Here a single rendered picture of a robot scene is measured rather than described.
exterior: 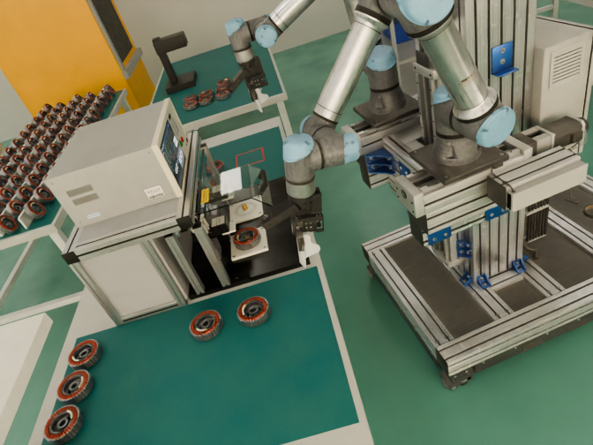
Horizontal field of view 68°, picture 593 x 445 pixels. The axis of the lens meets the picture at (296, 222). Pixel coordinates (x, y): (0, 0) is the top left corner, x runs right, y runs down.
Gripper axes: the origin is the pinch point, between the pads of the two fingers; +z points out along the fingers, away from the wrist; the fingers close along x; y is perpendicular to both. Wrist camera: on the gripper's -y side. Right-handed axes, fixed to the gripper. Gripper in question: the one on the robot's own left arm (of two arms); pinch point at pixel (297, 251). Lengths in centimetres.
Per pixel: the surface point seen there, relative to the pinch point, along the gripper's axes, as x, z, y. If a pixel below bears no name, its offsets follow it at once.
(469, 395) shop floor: -3, 91, 67
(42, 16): 396, -3, -182
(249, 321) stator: 2.5, 28.9, -17.7
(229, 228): 43, 20, -21
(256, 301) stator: 10.2, 28.1, -14.5
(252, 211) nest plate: 65, 29, -11
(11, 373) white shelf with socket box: -31, -6, -66
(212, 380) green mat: -13.5, 34.1, -30.9
